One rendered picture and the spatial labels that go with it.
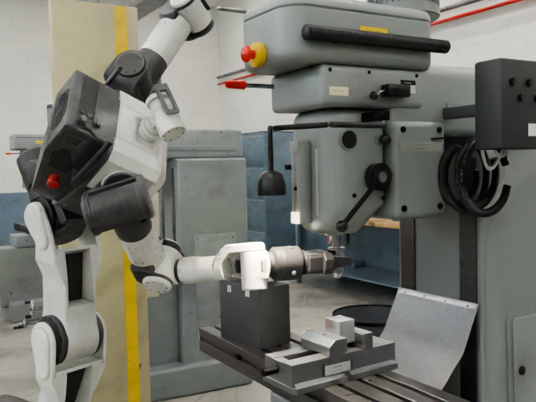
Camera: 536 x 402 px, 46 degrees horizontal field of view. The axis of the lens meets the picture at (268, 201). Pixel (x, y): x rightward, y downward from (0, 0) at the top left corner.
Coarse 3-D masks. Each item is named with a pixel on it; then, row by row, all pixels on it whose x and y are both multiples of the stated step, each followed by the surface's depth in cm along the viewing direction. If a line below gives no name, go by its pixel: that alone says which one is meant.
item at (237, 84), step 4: (228, 84) 160; (232, 84) 160; (236, 84) 161; (240, 84) 161; (244, 84) 162; (248, 84) 163; (252, 84) 164; (256, 84) 164; (260, 84) 165; (264, 84) 166; (228, 88) 161; (232, 88) 161; (236, 88) 161; (240, 88) 162; (244, 88) 162; (256, 88) 165; (260, 88) 165; (264, 88) 166; (268, 88) 167; (272, 88) 167
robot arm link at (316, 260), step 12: (288, 252) 161; (300, 252) 162; (312, 252) 166; (324, 252) 164; (288, 264) 159; (300, 264) 160; (312, 264) 161; (324, 264) 162; (288, 276) 161; (300, 276) 162
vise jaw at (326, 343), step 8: (304, 336) 168; (312, 336) 166; (320, 336) 164; (328, 336) 163; (336, 336) 163; (304, 344) 167; (312, 344) 164; (320, 344) 162; (328, 344) 160; (336, 344) 160; (344, 344) 161; (320, 352) 162; (328, 352) 159; (336, 352) 160; (344, 352) 161
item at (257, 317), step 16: (224, 288) 205; (240, 288) 197; (272, 288) 193; (288, 288) 197; (224, 304) 205; (240, 304) 198; (256, 304) 191; (272, 304) 193; (288, 304) 197; (224, 320) 206; (240, 320) 198; (256, 320) 191; (272, 320) 193; (288, 320) 197; (224, 336) 206; (240, 336) 199; (256, 336) 192; (272, 336) 193; (288, 336) 197
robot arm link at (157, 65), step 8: (144, 48) 175; (152, 56) 174; (160, 56) 175; (152, 64) 173; (160, 64) 175; (152, 72) 173; (160, 72) 176; (144, 80) 169; (152, 80) 174; (144, 88) 171; (144, 96) 174
